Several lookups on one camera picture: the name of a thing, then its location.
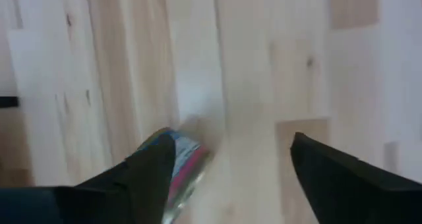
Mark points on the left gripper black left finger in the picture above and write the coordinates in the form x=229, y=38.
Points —
x=132, y=194

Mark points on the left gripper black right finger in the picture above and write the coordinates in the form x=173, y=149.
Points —
x=346, y=191

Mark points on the blue Wild Planet salmon can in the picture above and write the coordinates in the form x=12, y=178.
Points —
x=188, y=164

